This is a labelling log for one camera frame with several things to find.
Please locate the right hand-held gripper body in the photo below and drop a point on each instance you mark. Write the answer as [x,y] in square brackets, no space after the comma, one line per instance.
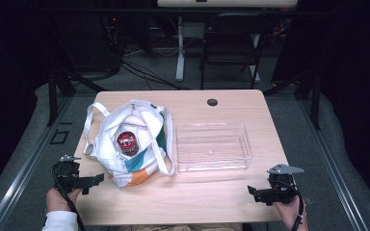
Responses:
[282,186]

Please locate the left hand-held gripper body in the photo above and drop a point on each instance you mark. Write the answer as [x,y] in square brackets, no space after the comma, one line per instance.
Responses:
[66,175]

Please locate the white colour-block tote bag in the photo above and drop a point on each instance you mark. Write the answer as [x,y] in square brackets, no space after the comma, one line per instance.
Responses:
[141,166]

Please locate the red can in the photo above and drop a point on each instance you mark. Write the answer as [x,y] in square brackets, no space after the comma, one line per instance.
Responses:
[127,142]

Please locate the clear plastic container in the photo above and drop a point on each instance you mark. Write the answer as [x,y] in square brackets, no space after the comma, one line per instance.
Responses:
[212,147]

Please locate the person's left hand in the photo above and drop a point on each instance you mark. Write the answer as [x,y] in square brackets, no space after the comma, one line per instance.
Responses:
[58,199]

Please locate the person's right hand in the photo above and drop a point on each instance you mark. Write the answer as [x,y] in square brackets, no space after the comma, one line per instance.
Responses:
[288,214]

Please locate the black metal stand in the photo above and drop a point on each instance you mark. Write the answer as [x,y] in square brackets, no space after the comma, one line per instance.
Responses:
[314,96]
[53,96]

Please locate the person's beige trouser legs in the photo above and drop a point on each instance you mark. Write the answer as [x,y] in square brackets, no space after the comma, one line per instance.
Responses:
[179,227]

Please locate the black table grommet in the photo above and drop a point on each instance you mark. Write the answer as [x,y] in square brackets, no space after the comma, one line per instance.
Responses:
[212,102]

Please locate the dark cabinet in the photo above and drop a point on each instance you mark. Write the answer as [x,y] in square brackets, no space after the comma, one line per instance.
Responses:
[86,41]

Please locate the white desk leg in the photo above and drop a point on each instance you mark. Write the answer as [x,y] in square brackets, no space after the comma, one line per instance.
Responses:
[180,57]

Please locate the black folding chair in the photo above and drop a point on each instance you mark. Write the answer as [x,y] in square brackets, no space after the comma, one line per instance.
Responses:
[231,41]

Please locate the metal floor rail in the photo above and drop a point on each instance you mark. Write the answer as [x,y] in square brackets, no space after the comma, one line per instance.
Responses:
[334,173]
[22,173]

